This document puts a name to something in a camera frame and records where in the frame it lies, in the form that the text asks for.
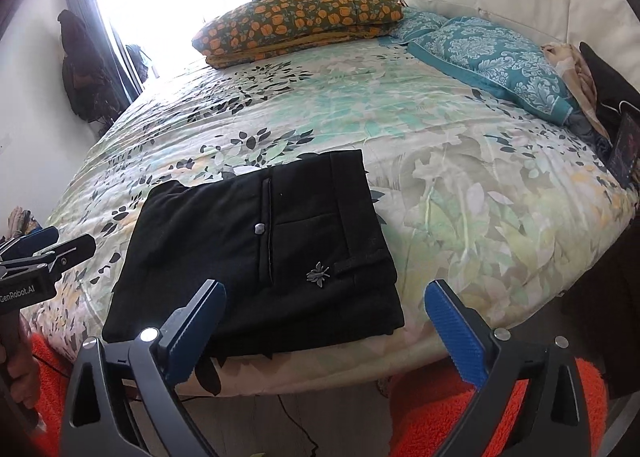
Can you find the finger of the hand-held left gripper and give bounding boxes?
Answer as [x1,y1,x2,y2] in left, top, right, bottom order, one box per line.
[15,234,97,283]
[0,226,60,263]

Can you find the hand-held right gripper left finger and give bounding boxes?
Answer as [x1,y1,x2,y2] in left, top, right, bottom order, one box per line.
[60,279,227,457]

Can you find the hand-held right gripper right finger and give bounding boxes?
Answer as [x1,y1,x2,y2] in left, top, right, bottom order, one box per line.
[424,279,608,457]

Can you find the black pants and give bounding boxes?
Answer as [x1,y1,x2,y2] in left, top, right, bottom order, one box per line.
[101,149,406,360]

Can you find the person's left hand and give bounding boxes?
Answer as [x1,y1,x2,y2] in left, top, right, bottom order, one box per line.
[2,312,36,388]

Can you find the person's orange fuzzy clothing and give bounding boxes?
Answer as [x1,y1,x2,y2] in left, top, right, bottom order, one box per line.
[20,329,610,457]

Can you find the dark brown furniture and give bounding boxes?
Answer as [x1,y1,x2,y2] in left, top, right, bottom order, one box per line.
[560,217,640,400]

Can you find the dark hanging clothes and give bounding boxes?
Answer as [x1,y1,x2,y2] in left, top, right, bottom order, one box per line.
[56,9,132,124]

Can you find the floral bedspread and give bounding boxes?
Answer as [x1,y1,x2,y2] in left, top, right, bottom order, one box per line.
[30,39,640,398]

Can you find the dark phone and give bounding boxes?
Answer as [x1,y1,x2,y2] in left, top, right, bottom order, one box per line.
[606,109,640,189]

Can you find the large teal patterned pillow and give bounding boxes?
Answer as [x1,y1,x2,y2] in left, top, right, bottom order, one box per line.
[406,16,575,126]

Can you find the beige crumpled cloth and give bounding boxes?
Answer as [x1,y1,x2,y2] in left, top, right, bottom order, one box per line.
[541,42,612,142]

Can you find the black bag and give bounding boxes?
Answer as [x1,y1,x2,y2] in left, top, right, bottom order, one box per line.
[579,41,640,148]

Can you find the small teal patterned pillow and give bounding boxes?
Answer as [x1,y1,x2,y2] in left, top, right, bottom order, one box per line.
[378,7,451,48]

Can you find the black cable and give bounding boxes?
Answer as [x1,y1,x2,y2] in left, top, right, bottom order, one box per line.
[276,394,321,457]

